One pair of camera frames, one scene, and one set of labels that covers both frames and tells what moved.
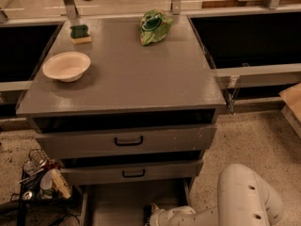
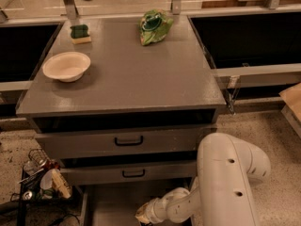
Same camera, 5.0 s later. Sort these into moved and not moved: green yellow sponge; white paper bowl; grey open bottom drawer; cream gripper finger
Moved: cream gripper finger
Not moved: green yellow sponge; grey open bottom drawer; white paper bowl
